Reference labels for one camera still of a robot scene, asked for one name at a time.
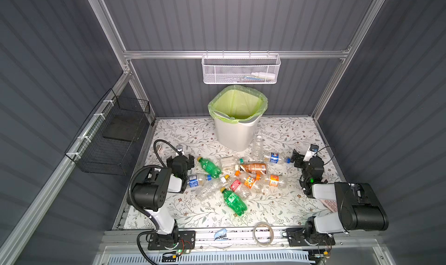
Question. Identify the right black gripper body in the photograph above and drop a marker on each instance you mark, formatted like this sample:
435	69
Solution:
299	159

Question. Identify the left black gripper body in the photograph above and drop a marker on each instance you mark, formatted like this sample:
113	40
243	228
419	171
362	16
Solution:
186	162

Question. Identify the clear bottle blue label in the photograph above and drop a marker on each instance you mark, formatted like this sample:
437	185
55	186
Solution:
198	179

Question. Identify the clear unlabelled bottle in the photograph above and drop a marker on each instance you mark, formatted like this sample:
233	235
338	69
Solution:
211	187

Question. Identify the clear bottle red label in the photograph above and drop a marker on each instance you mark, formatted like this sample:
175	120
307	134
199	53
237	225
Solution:
240	189

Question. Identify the orange label clear bottle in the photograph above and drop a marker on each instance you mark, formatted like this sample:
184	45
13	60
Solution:
251	181

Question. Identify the green bottle yellow cap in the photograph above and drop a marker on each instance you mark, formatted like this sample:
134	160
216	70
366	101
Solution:
234	201

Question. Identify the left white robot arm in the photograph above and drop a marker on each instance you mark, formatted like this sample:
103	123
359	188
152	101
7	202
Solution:
147	192

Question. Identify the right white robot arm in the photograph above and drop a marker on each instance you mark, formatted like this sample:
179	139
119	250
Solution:
357	206

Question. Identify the white plastic trash bin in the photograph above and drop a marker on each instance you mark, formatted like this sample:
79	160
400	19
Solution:
235	135

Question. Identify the green bin liner bag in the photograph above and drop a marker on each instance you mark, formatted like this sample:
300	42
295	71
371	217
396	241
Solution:
237	104

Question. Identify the small bottle blue label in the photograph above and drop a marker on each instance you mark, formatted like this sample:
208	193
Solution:
277	158

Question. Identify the pink white calculator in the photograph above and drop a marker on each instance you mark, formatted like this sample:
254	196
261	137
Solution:
330	204

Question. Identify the clear square bottle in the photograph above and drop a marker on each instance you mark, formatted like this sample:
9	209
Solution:
231	162

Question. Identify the upright clear bottle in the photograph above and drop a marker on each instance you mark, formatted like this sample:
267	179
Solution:
258	149

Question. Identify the roll of clear tape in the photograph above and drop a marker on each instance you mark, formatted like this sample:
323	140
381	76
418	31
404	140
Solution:
263	234

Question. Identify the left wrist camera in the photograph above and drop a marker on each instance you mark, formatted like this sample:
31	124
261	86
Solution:
179	149

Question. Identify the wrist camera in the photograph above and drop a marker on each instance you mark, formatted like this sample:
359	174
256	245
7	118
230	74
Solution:
312	150
179	149

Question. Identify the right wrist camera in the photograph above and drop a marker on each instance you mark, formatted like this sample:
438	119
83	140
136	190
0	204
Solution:
312	150

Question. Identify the black wire wall basket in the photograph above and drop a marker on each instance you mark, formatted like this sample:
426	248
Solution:
112	139

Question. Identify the white wire mesh basket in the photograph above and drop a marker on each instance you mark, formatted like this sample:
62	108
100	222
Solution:
240	68

